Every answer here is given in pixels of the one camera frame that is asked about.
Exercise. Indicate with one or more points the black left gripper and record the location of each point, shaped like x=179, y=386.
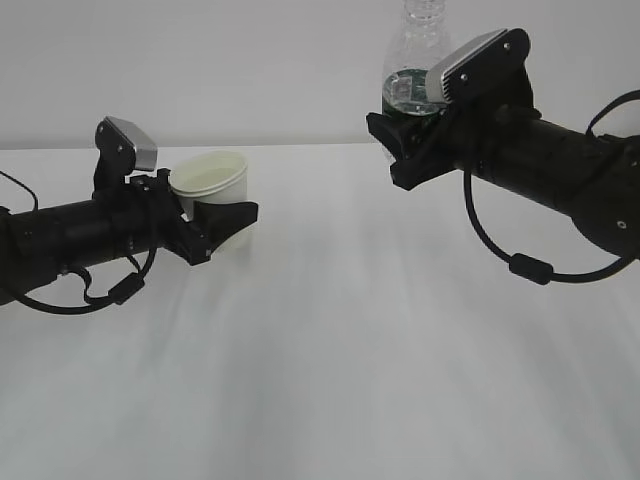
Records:
x=142, y=212

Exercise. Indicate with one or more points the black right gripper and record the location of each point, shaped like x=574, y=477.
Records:
x=423, y=148

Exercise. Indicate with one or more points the white paper cup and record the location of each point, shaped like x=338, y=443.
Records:
x=216, y=177

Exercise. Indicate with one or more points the clear plastic water bottle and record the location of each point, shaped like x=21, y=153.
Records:
x=421, y=40

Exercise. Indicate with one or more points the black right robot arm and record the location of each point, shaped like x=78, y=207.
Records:
x=501, y=138

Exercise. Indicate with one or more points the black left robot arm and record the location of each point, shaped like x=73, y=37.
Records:
x=39, y=246

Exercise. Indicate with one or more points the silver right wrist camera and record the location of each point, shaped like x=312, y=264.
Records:
x=477, y=66

